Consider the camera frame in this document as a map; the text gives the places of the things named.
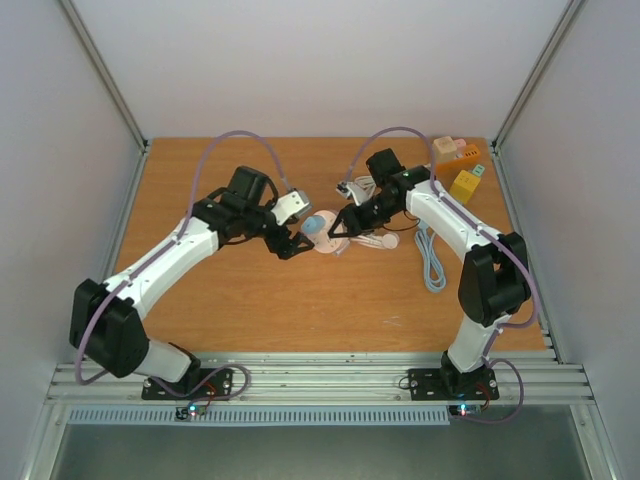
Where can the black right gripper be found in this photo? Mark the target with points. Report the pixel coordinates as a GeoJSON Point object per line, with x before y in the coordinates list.
{"type": "Point", "coordinates": [353, 220]}

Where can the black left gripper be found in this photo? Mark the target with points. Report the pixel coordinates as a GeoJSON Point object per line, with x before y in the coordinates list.
{"type": "Point", "coordinates": [289, 250]}

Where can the light blue usb charger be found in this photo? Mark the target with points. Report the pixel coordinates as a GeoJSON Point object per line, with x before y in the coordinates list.
{"type": "Point", "coordinates": [313, 224]}

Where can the yellow cube socket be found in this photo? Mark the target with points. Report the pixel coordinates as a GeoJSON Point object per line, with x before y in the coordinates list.
{"type": "Point", "coordinates": [464, 186]}

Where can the green small plug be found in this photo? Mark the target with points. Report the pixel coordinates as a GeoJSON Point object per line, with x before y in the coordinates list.
{"type": "Point", "coordinates": [478, 170]}

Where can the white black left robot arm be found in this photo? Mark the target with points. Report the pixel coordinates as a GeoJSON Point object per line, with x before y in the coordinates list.
{"type": "Point", "coordinates": [107, 316]}

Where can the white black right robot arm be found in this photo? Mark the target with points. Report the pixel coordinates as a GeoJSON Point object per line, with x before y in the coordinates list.
{"type": "Point", "coordinates": [494, 282]}

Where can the beige cube plug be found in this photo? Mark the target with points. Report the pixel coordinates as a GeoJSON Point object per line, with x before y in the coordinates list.
{"type": "Point", "coordinates": [445, 148]}

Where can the orange power strip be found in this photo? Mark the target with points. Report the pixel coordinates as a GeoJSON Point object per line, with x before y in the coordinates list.
{"type": "Point", "coordinates": [465, 158]}

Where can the left controller board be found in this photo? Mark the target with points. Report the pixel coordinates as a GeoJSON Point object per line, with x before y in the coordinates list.
{"type": "Point", "coordinates": [192, 412]}

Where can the controller board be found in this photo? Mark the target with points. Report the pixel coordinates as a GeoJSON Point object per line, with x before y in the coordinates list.
{"type": "Point", "coordinates": [466, 409]}
{"type": "Point", "coordinates": [192, 412]}

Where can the right controller board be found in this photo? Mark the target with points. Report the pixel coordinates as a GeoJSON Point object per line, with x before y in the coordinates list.
{"type": "Point", "coordinates": [466, 409]}

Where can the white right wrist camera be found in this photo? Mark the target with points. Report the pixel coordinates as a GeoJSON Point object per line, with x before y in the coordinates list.
{"type": "Point", "coordinates": [359, 190]}

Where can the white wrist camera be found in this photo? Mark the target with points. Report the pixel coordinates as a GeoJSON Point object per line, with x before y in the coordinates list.
{"type": "Point", "coordinates": [359, 190]}
{"type": "Point", "coordinates": [291, 206]}

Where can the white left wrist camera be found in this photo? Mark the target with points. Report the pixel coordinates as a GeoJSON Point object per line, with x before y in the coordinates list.
{"type": "Point", "coordinates": [291, 206]}

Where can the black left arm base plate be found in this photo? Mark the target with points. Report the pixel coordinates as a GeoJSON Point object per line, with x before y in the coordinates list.
{"type": "Point", "coordinates": [198, 382]}

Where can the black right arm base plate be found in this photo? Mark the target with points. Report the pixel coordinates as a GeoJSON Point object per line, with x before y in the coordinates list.
{"type": "Point", "coordinates": [431, 384]}

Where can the aluminium rail frame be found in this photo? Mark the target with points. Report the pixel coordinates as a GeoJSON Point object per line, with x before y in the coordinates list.
{"type": "Point", "coordinates": [324, 330]}

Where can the grey slotted cable duct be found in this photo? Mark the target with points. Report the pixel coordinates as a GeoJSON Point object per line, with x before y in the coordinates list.
{"type": "Point", "coordinates": [261, 416]}

